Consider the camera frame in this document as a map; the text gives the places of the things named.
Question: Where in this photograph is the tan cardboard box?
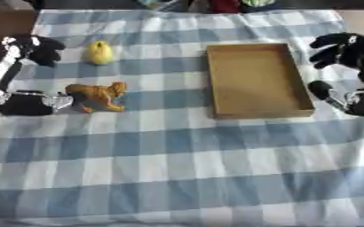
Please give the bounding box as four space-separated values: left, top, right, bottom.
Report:
205 43 316 121

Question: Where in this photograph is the orange toy lion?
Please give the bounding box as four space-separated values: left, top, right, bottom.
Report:
64 82 130 114

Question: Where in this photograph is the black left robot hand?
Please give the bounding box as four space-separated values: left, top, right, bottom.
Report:
0 35 75 117

